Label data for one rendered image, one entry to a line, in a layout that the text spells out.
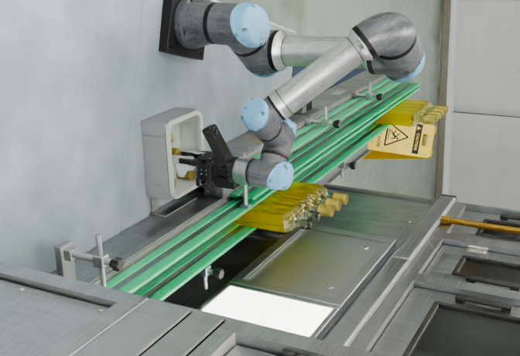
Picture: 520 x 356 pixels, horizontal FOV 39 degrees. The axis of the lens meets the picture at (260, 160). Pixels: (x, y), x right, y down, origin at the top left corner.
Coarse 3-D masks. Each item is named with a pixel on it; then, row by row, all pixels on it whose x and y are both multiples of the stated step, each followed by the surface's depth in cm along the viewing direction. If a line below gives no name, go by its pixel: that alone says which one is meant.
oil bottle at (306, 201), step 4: (276, 192) 229; (280, 192) 229; (272, 196) 226; (276, 196) 226; (280, 196) 226; (284, 196) 226; (288, 196) 225; (292, 196) 225; (296, 196) 225; (300, 196) 225; (304, 196) 225; (292, 200) 222; (296, 200) 222; (300, 200) 221; (304, 200) 222; (308, 200) 222; (312, 200) 224; (304, 204) 221; (308, 204) 221; (308, 208) 221
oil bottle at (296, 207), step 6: (270, 198) 224; (276, 198) 223; (258, 204) 221; (264, 204) 220; (270, 204) 219; (276, 204) 219; (282, 204) 218; (288, 204) 218; (294, 204) 218; (300, 204) 218; (294, 210) 216; (300, 210) 216; (300, 216) 217
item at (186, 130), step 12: (180, 120) 199; (192, 120) 209; (168, 132) 195; (180, 132) 212; (192, 132) 210; (168, 144) 195; (180, 144) 213; (192, 144) 212; (168, 156) 197; (168, 168) 198; (180, 180) 212; (192, 180) 213; (180, 192) 204
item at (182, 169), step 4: (172, 156) 202; (176, 156) 201; (180, 156) 201; (184, 156) 201; (188, 156) 201; (192, 156) 201; (176, 160) 200; (176, 164) 202; (180, 164) 201; (184, 164) 201; (176, 168) 202; (180, 168) 202; (184, 168) 201; (188, 168) 201; (192, 168) 200; (180, 172) 202; (184, 172) 201; (180, 176) 202
